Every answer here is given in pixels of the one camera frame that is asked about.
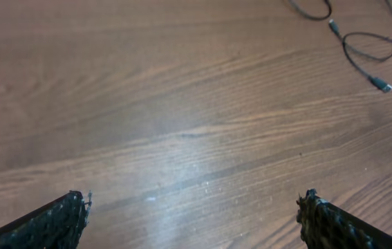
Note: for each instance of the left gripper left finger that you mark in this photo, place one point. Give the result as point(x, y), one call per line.
point(58, 224)

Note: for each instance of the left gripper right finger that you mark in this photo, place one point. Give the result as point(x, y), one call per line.
point(326, 226)

